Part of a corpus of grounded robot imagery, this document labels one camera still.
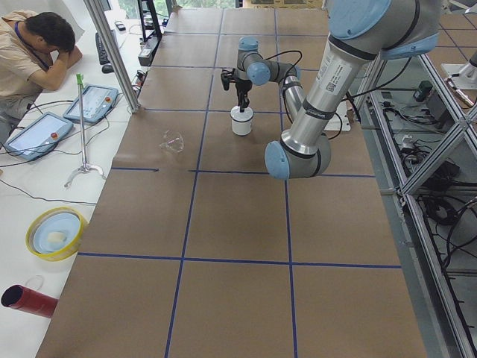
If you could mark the white cup lid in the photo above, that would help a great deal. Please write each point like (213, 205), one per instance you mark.
(241, 115)

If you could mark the white enamel cup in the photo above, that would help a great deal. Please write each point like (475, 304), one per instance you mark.
(241, 123)

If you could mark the far blue teach pendant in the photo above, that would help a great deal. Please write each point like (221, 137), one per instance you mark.
(97, 102)

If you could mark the red cylinder tube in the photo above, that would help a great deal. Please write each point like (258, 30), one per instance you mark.
(27, 300)

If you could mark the metal reacher grabber stick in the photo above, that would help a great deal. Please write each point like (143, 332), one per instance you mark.
(85, 166)

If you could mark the seated man beige shirt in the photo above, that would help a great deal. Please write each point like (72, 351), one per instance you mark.
(37, 49)

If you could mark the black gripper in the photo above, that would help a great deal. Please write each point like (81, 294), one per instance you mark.
(241, 87)

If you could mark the black keyboard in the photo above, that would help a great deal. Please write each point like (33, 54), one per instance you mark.
(102, 53)

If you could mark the blue teach pendant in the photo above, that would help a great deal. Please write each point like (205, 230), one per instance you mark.
(97, 102)
(40, 137)

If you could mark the aluminium frame post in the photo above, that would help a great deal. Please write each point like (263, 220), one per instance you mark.
(101, 24)

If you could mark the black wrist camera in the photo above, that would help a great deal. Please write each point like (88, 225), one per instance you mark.
(228, 76)

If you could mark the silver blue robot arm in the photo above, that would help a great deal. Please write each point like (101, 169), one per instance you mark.
(359, 31)

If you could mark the yellow basket with blue plate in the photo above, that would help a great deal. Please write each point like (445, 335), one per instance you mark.
(56, 234)

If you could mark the black computer mouse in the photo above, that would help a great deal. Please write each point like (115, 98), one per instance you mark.
(107, 68)

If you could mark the near blue teach pendant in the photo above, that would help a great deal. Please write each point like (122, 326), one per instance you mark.
(40, 137)

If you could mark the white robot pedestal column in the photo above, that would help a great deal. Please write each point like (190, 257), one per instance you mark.
(340, 121)

